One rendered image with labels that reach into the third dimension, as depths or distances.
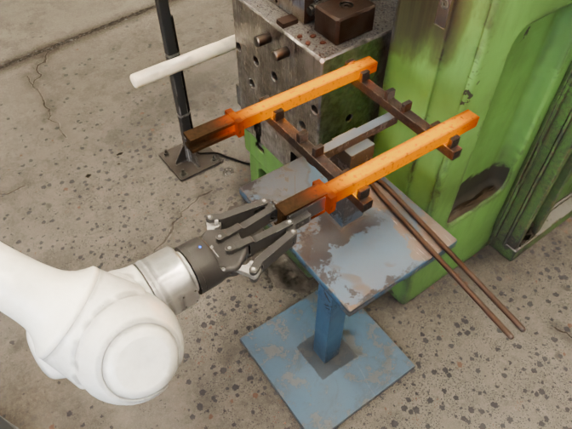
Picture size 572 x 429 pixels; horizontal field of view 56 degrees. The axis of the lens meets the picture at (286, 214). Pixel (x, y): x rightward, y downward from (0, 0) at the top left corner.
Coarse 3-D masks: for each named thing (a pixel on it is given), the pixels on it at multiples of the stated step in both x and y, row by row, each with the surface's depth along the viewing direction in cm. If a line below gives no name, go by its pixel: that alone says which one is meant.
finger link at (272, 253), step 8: (288, 232) 77; (296, 232) 77; (280, 240) 76; (288, 240) 76; (272, 248) 75; (280, 248) 76; (288, 248) 78; (264, 256) 74; (272, 256) 75; (256, 264) 74; (264, 264) 75; (256, 272) 73; (256, 280) 74
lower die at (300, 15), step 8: (272, 0) 135; (280, 0) 132; (288, 0) 130; (296, 0) 127; (304, 0) 124; (312, 0) 126; (320, 0) 127; (288, 8) 131; (296, 8) 128; (304, 8) 126; (296, 16) 130; (304, 16) 127; (312, 16) 129
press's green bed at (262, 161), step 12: (252, 144) 174; (252, 156) 180; (264, 156) 170; (252, 168) 185; (264, 168) 176; (276, 168) 167; (252, 180) 190; (264, 228) 202; (288, 252) 193; (300, 264) 189
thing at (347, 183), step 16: (464, 112) 98; (432, 128) 94; (448, 128) 95; (464, 128) 96; (400, 144) 91; (416, 144) 91; (432, 144) 92; (384, 160) 88; (400, 160) 89; (352, 176) 85; (368, 176) 86; (304, 192) 81; (320, 192) 81; (336, 192) 83; (352, 192) 86; (288, 208) 79
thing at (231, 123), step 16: (352, 64) 107; (368, 64) 107; (320, 80) 104; (336, 80) 104; (352, 80) 107; (272, 96) 100; (288, 96) 100; (304, 96) 101; (240, 112) 97; (256, 112) 97; (272, 112) 99; (208, 128) 94; (224, 128) 95; (240, 128) 96; (192, 144) 94; (208, 144) 95
